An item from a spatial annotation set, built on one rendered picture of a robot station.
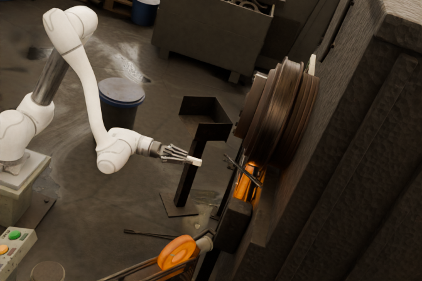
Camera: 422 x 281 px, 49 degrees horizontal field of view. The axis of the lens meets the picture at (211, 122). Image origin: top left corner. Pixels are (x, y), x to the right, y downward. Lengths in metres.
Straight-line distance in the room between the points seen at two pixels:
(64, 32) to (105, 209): 1.20
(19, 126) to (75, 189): 0.74
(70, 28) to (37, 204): 1.14
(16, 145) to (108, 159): 0.57
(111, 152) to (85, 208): 0.90
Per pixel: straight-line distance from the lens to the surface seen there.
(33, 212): 2.74
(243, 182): 2.02
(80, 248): 2.61
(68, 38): 2.02
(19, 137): 2.34
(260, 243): 1.66
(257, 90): 1.76
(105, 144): 1.97
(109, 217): 2.78
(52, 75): 2.32
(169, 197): 2.96
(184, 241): 1.69
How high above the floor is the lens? 2.01
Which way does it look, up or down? 32 degrees down
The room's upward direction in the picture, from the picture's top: 19 degrees clockwise
